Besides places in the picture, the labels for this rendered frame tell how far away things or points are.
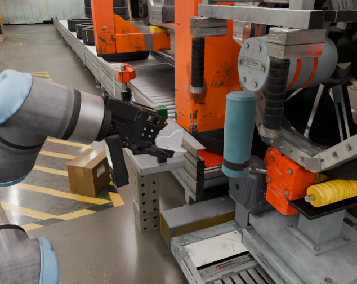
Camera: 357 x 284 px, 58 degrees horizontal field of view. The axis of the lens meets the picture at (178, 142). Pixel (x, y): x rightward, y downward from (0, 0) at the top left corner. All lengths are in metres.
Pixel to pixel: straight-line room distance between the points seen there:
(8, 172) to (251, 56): 0.57
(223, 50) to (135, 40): 1.95
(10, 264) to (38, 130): 0.28
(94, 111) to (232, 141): 0.52
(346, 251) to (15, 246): 1.00
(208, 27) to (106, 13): 2.17
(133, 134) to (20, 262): 0.33
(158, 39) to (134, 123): 2.57
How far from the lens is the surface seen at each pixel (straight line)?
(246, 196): 1.26
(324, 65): 0.86
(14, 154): 0.60
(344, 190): 0.99
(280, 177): 1.01
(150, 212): 1.50
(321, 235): 1.22
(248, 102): 0.93
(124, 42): 3.07
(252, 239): 1.31
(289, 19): 0.64
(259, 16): 0.71
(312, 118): 1.04
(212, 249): 1.37
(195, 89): 0.93
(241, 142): 0.97
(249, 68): 0.82
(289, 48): 0.61
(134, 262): 1.43
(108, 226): 1.62
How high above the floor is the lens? 1.00
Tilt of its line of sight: 25 degrees down
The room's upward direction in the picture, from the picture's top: straight up
